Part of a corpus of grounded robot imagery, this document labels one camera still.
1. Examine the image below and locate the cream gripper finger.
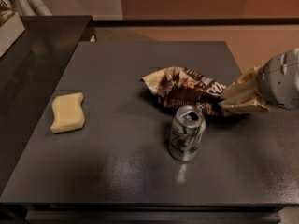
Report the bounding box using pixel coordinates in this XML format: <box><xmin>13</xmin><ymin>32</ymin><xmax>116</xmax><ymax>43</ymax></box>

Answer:
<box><xmin>219</xmin><ymin>89</ymin><xmax>269</xmax><ymax>114</ymax></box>
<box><xmin>221</xmin><ymin>66</ymin><xmax>262</xmax><ymax>100</ymax></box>

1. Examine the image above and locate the brown chip bag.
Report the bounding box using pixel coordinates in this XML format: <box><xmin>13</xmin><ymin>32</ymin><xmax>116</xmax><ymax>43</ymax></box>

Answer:
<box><xmin>141</xmin><ymin>67</ymin><xmax>231</xmax><ymax>117</ymax></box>

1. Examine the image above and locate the silver green 7up can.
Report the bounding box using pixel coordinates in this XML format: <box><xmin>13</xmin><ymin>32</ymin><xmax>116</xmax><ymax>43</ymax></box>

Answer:
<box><xmin>168</xmin><ymin>105</ymin><xmax>206</xmax><ymax>161</ymax></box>

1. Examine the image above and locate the snack bag on box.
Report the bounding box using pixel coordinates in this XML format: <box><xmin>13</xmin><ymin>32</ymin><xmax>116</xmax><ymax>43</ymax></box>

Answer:
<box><xmin>0</xmin><ymin>0</ymin><xmax>14</xmax><ymax>26</ymax></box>

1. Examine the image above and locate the yellow sponge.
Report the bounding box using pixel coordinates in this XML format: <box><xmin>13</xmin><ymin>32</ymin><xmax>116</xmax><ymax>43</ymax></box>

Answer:
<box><xmin>50</xmin><ymin>92</ymin><xmax>85</xmax><ymax>133</ymax></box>

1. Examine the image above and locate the dark side table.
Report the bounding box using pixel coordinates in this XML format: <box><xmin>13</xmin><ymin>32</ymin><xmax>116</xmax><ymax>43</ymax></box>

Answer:
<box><xmin>0</xmin><ymin>15</ymin><xmax>92</xmax><ymax>193</ymax></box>

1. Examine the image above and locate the white box at left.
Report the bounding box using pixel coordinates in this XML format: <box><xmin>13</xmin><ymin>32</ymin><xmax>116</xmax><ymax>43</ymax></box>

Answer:
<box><xmin>0</xmin><ymin>13</ymin><xmax>25</xmax><ymax>57</ymax></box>

